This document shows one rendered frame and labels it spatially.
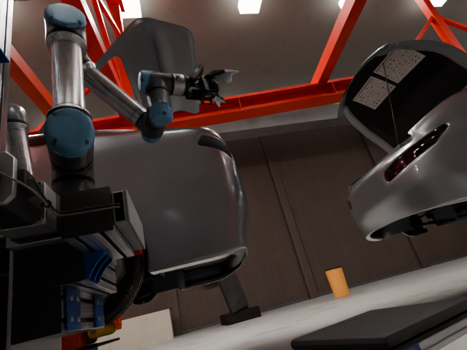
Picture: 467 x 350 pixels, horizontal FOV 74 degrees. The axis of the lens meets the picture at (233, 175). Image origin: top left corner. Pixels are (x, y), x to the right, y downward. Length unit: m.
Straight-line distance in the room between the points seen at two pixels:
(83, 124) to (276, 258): 10.73
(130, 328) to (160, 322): 0.77
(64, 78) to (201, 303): 10.10
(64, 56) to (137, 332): 8.94
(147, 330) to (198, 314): 1.90
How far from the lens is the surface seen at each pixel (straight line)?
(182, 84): 1.11
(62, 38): 1.14
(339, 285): 8.47
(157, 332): 9.60
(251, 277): 11.08
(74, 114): 0.92
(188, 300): 10.80
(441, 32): 7.60
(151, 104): 1.04
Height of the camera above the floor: 0.48
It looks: 22 degrees up
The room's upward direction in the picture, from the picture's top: 15 degrees counter-clockwise
